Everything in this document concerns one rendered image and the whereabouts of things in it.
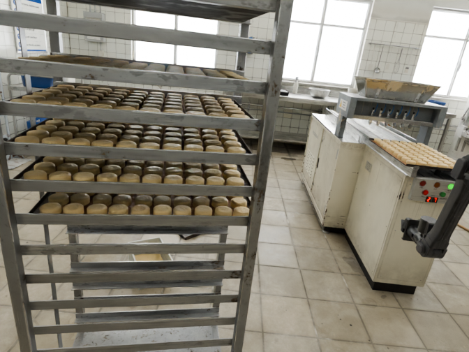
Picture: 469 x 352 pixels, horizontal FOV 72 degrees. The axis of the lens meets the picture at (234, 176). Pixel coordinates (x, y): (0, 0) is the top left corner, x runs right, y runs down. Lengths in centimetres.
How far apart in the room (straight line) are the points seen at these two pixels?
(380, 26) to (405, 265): 426
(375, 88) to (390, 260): 124
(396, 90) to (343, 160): 64
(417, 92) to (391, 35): 324
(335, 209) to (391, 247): 72
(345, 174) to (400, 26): 370
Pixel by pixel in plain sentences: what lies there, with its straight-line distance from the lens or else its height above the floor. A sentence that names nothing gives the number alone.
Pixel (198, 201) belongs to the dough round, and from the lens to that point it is 96.
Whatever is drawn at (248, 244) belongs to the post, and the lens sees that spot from 91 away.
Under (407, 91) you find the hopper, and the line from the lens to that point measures 278.
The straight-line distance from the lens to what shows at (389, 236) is 224.
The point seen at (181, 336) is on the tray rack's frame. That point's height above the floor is 15.
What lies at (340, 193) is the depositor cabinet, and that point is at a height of 41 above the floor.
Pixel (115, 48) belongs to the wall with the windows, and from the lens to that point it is 592.
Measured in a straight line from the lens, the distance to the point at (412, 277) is 247.
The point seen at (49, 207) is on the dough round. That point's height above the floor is 97.
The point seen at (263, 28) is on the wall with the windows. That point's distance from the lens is 555.
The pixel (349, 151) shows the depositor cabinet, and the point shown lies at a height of 76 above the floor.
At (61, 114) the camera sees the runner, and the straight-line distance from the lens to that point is 82.
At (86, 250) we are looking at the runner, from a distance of 95.
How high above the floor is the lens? 139
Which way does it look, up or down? 21 degrees down
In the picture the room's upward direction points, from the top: 6 degrees clockwise
